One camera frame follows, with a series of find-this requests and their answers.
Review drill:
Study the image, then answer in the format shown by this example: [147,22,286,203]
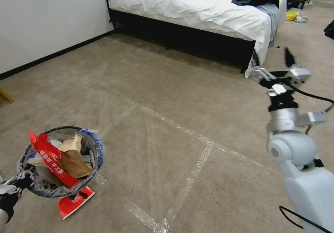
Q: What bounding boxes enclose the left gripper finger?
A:
[0,179,24,196]
[10,171,34,192]

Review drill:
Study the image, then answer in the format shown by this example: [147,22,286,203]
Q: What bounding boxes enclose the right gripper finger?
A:
[251,51,276,82]
[284,47,312,85]

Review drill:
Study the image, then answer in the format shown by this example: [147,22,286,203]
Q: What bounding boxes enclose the black wire mesh trash bin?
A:
[16,125,108,199]

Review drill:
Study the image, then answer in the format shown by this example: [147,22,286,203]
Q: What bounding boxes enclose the clear plastic bin liner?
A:
[16,127,108,199]

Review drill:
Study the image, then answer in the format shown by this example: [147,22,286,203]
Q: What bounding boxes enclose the crumpled white paper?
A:
[27,156,45,168]

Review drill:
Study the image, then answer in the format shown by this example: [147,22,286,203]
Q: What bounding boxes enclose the long red printed wrapper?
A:
[28,130,82,189]

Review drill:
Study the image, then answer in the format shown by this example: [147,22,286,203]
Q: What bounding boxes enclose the flat red printed packet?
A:
[57,186,95,220]

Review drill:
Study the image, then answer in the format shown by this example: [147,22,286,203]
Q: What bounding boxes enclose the brown paper bag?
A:
[58,134,94,179]

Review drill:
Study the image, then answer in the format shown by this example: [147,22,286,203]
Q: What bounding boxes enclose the black bag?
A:
[323,20,334,40]

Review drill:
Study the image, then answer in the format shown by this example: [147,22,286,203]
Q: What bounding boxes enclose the blue jeans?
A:
[256,4,280,48]

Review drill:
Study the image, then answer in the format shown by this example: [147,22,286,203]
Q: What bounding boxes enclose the white bed sheet mattress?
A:
[107,0,288,79]

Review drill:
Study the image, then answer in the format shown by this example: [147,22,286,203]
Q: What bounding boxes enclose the wooden furniture leg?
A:
[0,85,16,103]

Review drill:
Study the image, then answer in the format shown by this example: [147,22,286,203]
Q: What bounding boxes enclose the clear tape strip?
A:
[140,106,215,146]
[122,198,169,232]
[161,140,215,229]

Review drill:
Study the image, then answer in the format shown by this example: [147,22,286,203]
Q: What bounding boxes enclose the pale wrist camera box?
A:
[269,84,287,96]

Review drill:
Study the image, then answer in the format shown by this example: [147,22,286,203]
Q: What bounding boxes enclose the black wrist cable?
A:
[287,84,332,135]

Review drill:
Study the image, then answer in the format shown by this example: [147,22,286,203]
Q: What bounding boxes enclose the black bed frame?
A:
[102,0,258,75]

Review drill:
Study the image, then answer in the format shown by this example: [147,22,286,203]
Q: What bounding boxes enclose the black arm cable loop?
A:
[278,205,334,233]

